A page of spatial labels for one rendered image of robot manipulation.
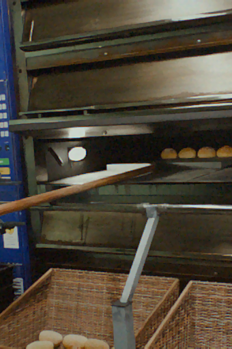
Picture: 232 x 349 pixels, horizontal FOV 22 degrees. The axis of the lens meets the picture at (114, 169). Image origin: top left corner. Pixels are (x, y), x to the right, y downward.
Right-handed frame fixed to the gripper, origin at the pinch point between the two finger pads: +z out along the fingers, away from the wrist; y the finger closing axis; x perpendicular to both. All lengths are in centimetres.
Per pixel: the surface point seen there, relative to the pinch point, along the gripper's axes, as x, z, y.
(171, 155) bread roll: -151, -19, 0
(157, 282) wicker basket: -49, 19, 36
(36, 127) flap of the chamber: -38.5, -19.9, -21.3
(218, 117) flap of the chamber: -38, 49, -21
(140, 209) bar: -15.3, 32.7, 3.8
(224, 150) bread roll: -151, 10, -2
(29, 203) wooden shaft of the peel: -3.7, 1.7, 0.5
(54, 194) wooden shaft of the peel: -16.9, 1.4, -0.1
